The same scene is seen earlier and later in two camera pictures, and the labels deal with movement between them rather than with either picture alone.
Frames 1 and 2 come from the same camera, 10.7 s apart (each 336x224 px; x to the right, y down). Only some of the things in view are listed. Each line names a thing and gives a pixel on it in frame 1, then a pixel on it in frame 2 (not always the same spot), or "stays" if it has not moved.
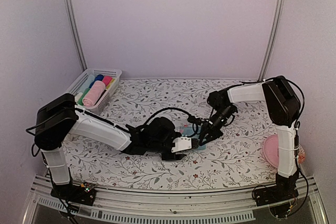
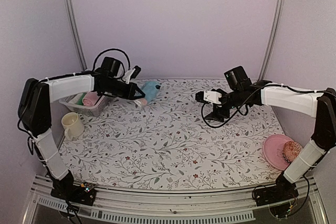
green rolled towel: (80, 100) stays
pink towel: (94, 93) stays
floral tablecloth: (233, 159) stays
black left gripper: (172, 158) → (129, 94)
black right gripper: (206, 130) → (217, 114)
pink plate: (271, 148) stays
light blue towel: (188, 131) → (150, 88)
